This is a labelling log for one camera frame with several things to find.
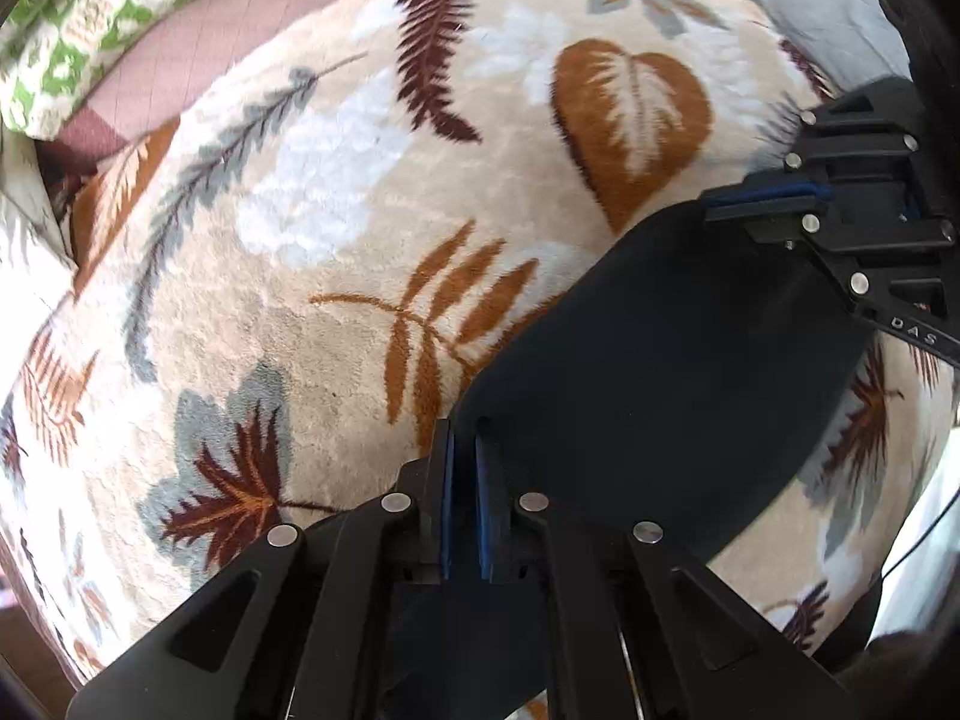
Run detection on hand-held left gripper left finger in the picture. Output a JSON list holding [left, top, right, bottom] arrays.
[[66, 418, 457, 720]]

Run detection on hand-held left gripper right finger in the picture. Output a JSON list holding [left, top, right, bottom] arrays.
[[474, 416, 860, 720]]

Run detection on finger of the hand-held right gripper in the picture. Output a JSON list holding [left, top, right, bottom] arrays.
[[739, 79, 946, 224], [701, 191, 957, 331]]

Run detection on black pants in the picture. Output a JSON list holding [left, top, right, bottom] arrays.
[[375, 199, 878, 720]]

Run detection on grey quilted blanket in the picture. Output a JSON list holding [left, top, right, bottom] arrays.
[[686, 0, 912, 91]]

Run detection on leaf print fleece blanket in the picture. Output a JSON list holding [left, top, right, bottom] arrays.
[[0, 0, 960, 720]]

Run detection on pink bed sheet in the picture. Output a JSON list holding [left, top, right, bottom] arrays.
[[56, 0, 687, 158]]

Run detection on green patterned quilt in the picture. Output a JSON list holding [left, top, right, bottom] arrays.
[[0, 0, 280, 140]]

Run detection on thin black cable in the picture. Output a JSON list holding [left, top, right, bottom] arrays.
[[879, 486, 960, 587]]

